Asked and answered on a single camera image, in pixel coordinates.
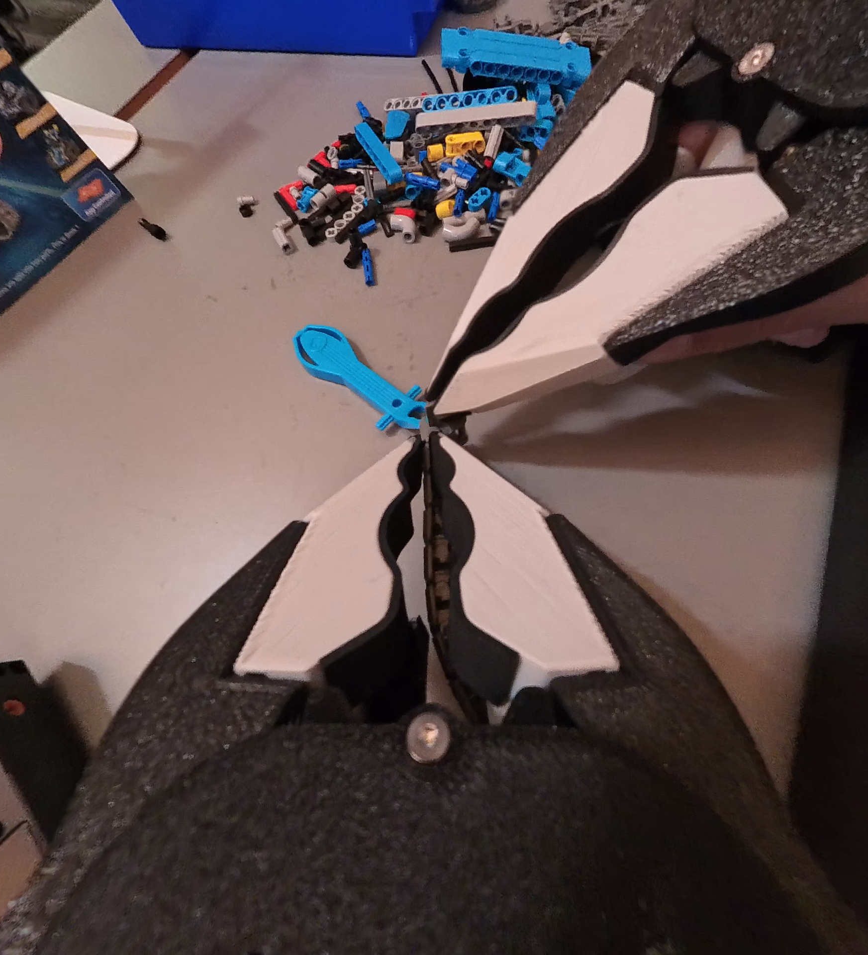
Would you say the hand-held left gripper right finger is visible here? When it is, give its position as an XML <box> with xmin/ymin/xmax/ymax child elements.
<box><xmin>428</xmin><ymin>433</ymin><xmax>621</xmax><ymax>723</ymax></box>

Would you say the pile of plastic building pieces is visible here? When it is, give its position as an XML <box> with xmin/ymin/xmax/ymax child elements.
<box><xmin>270</xmin><ymin>26</ymin><xmax>595</xmax><ymax>288</ymax></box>

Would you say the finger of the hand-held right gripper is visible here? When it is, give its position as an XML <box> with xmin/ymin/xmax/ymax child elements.
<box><xmin>426</xmin><ymin>78</ymin><xmax>662</xmax><ymax>404</ymax></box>
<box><xmin>434</xmin><ymin>166</ymin><xmax>791</xmax><ymax>417</ymax></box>

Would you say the person's right hand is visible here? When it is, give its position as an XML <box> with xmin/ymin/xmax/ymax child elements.
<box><xmin>639</xmin><ymin>245</ymin><xmax>868</xmax><ymax>367</ymax></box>

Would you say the blue plastic separator tool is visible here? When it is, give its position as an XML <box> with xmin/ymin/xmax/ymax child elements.
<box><xmin>292</xmin><ymin>323</ymin><xmax>429</xmax><ymax>434</ymax></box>

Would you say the pile of grey track links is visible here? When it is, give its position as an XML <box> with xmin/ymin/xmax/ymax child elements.
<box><xmin>489</xmin><ymin>0</ymin><xmax>651</xmax><ymax>46</ymax></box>

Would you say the black studded pad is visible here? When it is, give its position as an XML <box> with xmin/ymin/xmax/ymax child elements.
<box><xmin>784</xmin><ymin>328</ymin><xmax>868</xmax><ymax>955</ymax></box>

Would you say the toy instruction booklet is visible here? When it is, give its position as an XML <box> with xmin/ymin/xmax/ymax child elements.
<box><xmin>0</xmin><ymin>0</ymin><xmax>135</xmax><ymax>355</ymax></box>

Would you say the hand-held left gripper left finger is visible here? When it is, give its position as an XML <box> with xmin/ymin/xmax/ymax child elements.
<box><xmin>232</xmin><ymin>439</ymin><xmax>426</xmax><ymax>681</ymax></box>

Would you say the blue plastic tray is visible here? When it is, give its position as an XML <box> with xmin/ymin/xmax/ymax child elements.
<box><xmin>111</xmin><ymin>0</ymin><xmax>446</xmax><ymax>59</ymax></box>

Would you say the grey toy track chain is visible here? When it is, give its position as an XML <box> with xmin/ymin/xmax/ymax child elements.
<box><xmin>420</xmin><ymin>436</ymin><xmax>494</xmax><ymax>725</ymax></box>

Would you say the black control box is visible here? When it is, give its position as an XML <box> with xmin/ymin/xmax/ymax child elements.
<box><xmin>0</xmin><ymin>659</ymin><xmax>88</xmax><ymax>877</ymax></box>

